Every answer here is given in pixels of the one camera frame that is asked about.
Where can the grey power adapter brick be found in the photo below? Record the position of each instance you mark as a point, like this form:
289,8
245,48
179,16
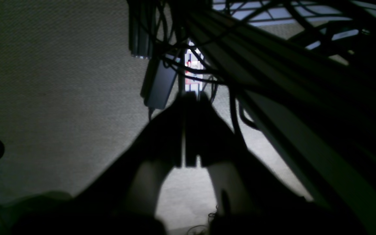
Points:
157,85

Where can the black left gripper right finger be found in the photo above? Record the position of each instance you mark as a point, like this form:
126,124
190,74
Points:
250,199

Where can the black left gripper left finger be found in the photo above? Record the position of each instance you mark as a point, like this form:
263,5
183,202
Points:
123,199

